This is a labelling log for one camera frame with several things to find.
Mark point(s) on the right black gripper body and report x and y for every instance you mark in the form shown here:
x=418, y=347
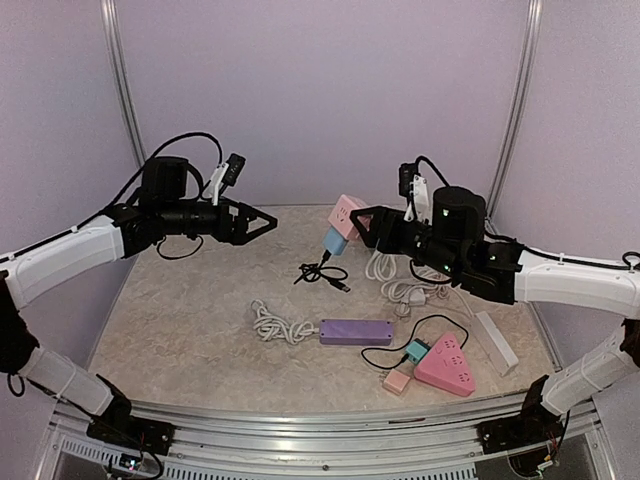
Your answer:
x=436, y=252

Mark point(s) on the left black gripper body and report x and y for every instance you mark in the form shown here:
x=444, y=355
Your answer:
x=176, y=221

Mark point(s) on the pink small plug adapter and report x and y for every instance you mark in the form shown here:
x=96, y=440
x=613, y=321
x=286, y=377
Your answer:
x=339, y=218

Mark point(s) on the light blue small plug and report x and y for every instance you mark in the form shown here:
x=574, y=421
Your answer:
x=334, y=242

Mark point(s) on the white power strip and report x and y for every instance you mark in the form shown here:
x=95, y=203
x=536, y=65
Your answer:
x=494, y=344

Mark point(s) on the teal plug adapter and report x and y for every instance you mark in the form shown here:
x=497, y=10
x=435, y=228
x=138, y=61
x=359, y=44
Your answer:
x=415, y=351

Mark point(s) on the purple power strip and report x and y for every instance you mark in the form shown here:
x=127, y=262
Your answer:
x=356, y=332

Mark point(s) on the pink triangular power strip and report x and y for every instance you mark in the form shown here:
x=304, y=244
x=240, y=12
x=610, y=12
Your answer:
x=445, y=367

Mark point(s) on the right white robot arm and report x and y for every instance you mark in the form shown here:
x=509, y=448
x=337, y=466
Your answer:
x=604, y=286

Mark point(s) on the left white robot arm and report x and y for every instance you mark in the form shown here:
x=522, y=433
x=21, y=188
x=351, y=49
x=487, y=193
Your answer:
x=115, y=233

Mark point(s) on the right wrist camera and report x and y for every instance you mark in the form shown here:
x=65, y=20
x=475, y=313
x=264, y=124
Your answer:
x=414, y=189

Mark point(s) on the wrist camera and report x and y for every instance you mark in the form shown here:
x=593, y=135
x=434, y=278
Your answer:
x=224, y=176
x=414, y=189

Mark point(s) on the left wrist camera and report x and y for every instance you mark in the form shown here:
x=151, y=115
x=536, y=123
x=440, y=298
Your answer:
x=224, y=176

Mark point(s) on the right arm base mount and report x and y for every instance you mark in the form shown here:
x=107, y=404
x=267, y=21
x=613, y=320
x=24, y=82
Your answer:
x=515, y=432

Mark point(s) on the left aluminium corner post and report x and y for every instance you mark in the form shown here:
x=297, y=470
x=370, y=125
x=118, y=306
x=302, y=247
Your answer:
x=115, y=49

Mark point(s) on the aluminium corner post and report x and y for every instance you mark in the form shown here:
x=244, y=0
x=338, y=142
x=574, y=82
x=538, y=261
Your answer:
x=115, y=49
x=518, y=104

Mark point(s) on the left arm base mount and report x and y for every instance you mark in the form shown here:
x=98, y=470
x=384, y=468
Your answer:
x=145, y=435

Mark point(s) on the aluminium front frame rail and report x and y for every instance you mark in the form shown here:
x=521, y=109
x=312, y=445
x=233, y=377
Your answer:
x=418, y=443

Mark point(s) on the right aluminium corner post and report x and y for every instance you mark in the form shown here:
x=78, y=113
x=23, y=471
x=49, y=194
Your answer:
x=518, y=104

